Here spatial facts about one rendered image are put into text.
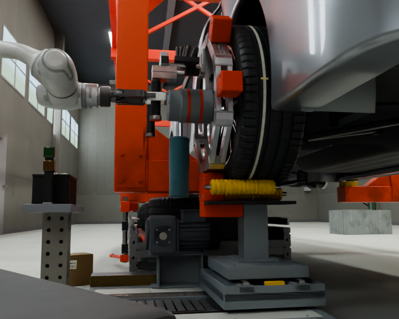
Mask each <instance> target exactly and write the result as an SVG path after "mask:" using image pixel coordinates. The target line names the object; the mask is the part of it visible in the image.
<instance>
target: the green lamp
mask: <svg viewBox="0 0 399 319"><path fill-rule="evenodd" d="M43 157H45V158H54V159H55V158H56V148H55V147H44V154H43Z"/></svg>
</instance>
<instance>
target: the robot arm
mask: <svg viewBox="0 0 399 319"><path fill-rule="evenodd" d="M0 58H8V59H16V60H18V61H21V62H22V63H24V64H26V65H27V66H28V67H29V68H30V74H31V76H33V77H34V78H35V79H36V80H37V81H38V82H39V84H38V85H37V87H36V98H37V102H38V103H39V104H40V105H41V106H43V107H46V108H50V109H58V110H75V109H80V108H84V109H86V108H87V109H98V108H99V105H100V107H110V106H111V102H113V103H117V105H136V106H144V104H151V100H154V101H161V104H160V105H164V101H166V92H146V91H145V90H138V89H117V90H116V91H112V92H111V87H110V86H101V87H99V85H98V84H87V83H79V82H78V78H77V71H76V69H75V65H74V63H73V61H72V59H71V57H69V55H67V53H66V52H64V51H62V50H61V49H56V48H52V49H44V50H42V51H39V50H36V49H34V48H32V47H29V46H26V45H24V44H20V43H16V42H8V41H0Z"/></svg>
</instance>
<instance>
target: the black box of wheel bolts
mask: <svg viewBox="0 0 399 319"><path fill-rule="evenodd" d="M32 176H33V181H32V204H42V203H43V195H44V174H32ZM76 197H77V178H75V177H74V176H72V175H70V174H66V173H54V185H53V204H74V205H76Z"/></svg>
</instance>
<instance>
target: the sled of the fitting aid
mask: <svg viewBox="0 0 399 319"><path fill-rule="evenodd" d="M199 286H200V287H201V288H202V289H203V290H204V291H205V292H206V293H207V294H208V295H209V296H210V297H211V298H212V299H213V300H214V301H215V302H216V303H217V304H218V305H219V306H220V307H221V308H222V309H223V310H255V309H264V308H302V307H312V306H325V305H326V292H325V283H322V282H319V281H317V280H314V279H311V278H308V277H306V278H268V279H248V280H228V279H227V278H225V277H223V276H222V275H221V274H219V273H217V272H216V271H214V270H212V269H211V268H200V269H199Z"/></svg>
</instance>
